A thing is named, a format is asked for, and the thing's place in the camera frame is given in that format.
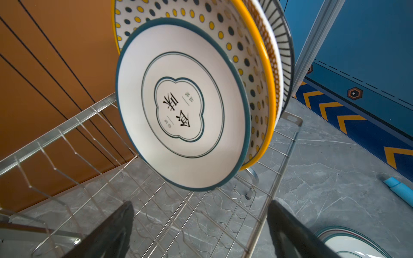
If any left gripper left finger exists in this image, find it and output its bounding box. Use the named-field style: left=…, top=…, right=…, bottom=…
left=64, top=201, right=134, bottom=258

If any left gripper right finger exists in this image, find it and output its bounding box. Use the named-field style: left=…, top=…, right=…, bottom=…
left=267, top=200, right=338, bottom=258

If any chrome wire dish rack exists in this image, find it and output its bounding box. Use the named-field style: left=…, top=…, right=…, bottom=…
left=1, top=95, right=303, bottom=258

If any white plate grey pattern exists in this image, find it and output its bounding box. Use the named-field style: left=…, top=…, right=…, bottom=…
left=315, top=226, right=391, bottom=258
left=116, top=18, right=251, bottom=191

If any yellow rim dotted plate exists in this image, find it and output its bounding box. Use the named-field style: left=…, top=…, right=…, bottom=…
left=111, top=1, right=277, bottom=168

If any light blue toy microphone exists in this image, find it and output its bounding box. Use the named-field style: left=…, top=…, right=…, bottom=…
left=384, top=177, right=413, bottom=207

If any large white plate black rim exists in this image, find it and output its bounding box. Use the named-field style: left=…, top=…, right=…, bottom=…
left=259, top=0, right=295, bottom=114

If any orange rim patterned plate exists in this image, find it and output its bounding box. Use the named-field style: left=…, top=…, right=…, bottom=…
left=243, top=0, right=284, bottom=127

